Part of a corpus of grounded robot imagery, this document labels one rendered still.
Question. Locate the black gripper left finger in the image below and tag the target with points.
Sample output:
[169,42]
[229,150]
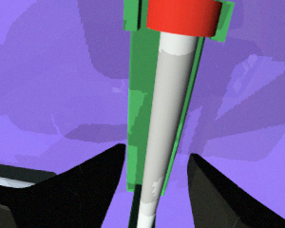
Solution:
[77,198]

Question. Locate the white tapered pin with red cap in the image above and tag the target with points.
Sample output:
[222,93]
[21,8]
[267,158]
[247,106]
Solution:
[182,23]

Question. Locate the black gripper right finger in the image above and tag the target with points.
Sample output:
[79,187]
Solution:
[218,202]

